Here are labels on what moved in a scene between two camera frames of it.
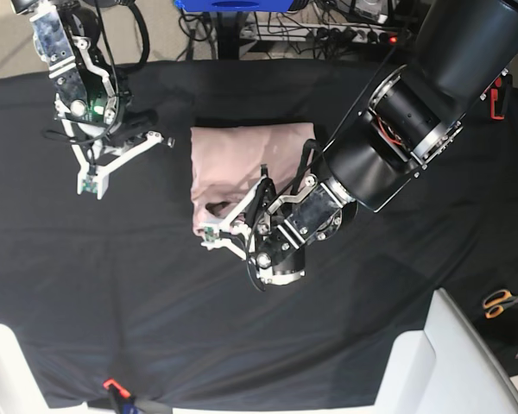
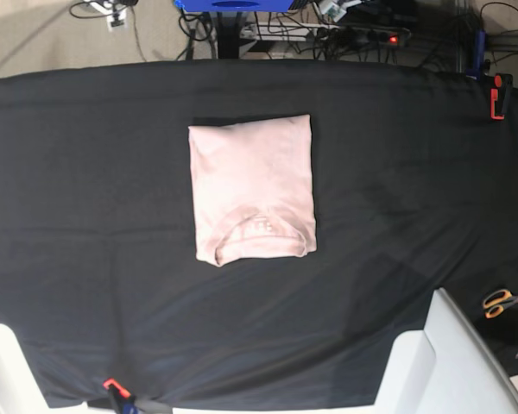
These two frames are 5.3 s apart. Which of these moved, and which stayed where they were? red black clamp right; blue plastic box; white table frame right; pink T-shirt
Moved: pink T-shirt
Stayed: blue plastic box; white table frame right; red black clamp right
